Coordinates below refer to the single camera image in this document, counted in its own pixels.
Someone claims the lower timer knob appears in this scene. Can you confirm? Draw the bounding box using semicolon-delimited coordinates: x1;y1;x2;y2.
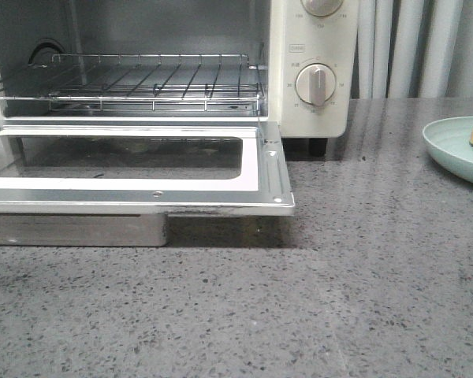
295;63;336;107

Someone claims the oven glass door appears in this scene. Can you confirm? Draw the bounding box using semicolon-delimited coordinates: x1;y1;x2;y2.
0;117;295;246

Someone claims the upper temperature knob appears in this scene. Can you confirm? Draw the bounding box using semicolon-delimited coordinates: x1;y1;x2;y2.
301;0;343;17

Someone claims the light green plate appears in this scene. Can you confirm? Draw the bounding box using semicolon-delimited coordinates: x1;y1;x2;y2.
423;116;473;183

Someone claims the white curtain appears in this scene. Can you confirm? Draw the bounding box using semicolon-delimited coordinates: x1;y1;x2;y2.
352;0;473;99

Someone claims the white Toshiba toaster oven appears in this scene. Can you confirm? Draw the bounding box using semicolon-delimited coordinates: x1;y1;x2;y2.
0;1;359;156

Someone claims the metal wire oven rack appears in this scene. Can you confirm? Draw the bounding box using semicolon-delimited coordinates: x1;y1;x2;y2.
0;54;266;117

